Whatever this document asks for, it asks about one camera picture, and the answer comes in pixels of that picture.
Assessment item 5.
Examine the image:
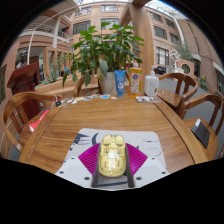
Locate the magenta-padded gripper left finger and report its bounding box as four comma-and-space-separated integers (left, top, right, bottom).
54, 142, 101, 188

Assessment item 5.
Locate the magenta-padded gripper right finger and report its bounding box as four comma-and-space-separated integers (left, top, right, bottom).
124, 142, 170, 188

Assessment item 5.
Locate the yellow computer mouse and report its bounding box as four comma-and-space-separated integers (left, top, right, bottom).
97, 133, 128, 178

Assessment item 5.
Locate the grey cat-print mouse pad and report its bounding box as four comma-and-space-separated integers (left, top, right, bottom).
63, 128, 168, 171

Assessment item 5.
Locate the red and white bag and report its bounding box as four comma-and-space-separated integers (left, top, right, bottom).
28, 109, 51, 133

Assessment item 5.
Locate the black notebook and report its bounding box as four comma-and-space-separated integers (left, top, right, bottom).
191, 118, 211, 149

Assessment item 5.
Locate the small white packet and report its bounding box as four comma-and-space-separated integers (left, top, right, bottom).
135, 95, 158, 103

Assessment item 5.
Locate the wooden armchair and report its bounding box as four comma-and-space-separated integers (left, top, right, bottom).
179, 93, 224, 161
73, 75, 103, 98
0, 91, 63, 159
156, 72, 199, 109

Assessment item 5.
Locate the white pump bottle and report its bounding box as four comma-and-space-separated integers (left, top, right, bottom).
143, 65, 160, 98

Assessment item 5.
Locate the yellow bottle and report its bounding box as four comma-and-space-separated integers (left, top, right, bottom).
128, 60, 143, 98

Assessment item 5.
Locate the blue tube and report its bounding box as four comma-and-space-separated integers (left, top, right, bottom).
113, 69, 127, 98

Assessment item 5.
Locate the spiky green agave plant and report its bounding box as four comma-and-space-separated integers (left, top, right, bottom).
41, 66, 64, 84

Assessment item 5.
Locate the yellow flowering plant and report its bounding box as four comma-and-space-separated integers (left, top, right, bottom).
197, 74, 209, 91

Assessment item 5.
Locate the white sculpture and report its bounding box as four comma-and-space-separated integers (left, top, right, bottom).
169, 48, 183, 69

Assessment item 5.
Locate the dark bust statue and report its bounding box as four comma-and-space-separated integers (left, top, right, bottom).
16, 54, 29, 69

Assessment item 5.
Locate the green plant in white pot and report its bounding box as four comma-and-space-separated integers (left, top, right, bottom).
62, 21, 145, 96

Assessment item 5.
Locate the dark red wooden pedestal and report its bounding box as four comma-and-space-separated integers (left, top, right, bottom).
7, 62, 42, 121

